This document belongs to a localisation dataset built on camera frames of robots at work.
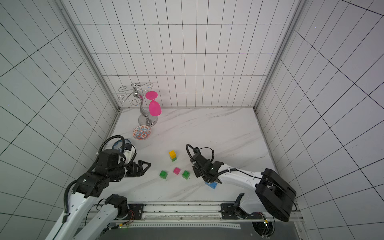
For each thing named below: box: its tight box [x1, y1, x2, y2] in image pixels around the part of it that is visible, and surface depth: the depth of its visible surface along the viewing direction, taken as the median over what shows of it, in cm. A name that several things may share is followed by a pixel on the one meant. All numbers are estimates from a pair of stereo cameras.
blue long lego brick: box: [205, 181, 218, 190], surface depth 81 cm
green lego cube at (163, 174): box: [159, 170, 168, 180], surface depth 84 cm
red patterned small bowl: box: [133, 125, 151, 140], surface depth 105 cm
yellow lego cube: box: [169, 150, 177, 160], surface depth 89 cm
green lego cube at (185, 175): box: [182, 170, 190, 180], surface depth 84 cm
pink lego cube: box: [173, 167, 181, 175], surface depth 87 cm
